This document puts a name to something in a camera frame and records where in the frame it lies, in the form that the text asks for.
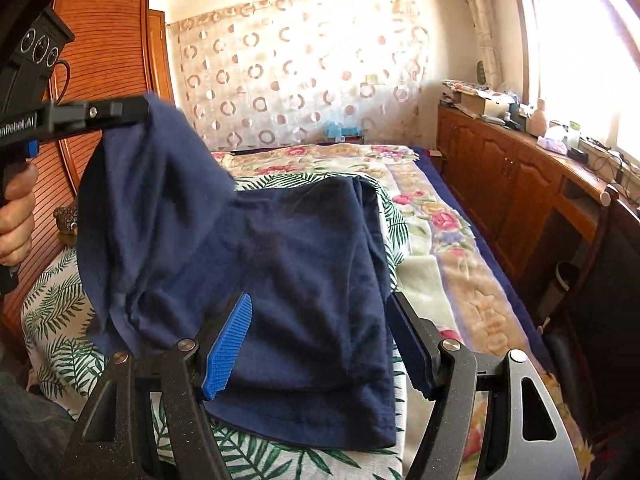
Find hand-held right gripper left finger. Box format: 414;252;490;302
75;292;253;480

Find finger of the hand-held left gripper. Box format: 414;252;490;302
50;97;151;132

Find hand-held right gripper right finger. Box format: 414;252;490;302
387;290;581;480

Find navy t-shirt with orange print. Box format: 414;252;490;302
75;91;398;451

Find person's left hand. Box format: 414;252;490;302
0;162;41;267

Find wooden slatted wardrobe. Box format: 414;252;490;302
0;0;176;321

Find floral fleece blanket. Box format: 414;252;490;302
210;144;596;480

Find grey waste bin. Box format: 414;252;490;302
545;260;581;312

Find palm leaf print sheet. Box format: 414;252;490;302
20;170;416;480

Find long wooden cabinet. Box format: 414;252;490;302
435;102;621;281

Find sheer circle-patterned curtain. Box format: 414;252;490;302
167;0;431;151

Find person's grey trousers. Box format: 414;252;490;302
0;370;83;480

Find black chair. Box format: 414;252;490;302
545;185;640;461

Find light blue plastic item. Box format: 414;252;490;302
324;121;364;144

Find pale purple tissue pack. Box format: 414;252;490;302
537;127;571;154

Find cardboard box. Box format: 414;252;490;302
460;91;516;119

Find pale pink jar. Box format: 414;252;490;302
529;100;552;137

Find white lace window curtain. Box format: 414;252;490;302
460;0;507;86

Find bright window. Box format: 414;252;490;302
520;0;640;161

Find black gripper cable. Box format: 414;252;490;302
52;60;72;107

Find black cable tangle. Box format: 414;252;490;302
587;137;632;183

